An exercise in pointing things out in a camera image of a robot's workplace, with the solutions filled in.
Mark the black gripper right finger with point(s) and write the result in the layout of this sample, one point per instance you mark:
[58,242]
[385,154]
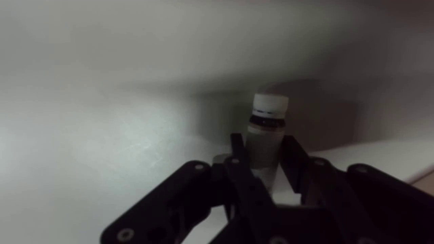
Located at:
[361,204]

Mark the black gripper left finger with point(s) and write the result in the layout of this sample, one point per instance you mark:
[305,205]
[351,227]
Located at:
[180,204]

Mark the white vial with black neck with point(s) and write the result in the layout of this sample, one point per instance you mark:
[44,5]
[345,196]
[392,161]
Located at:
[267,131]

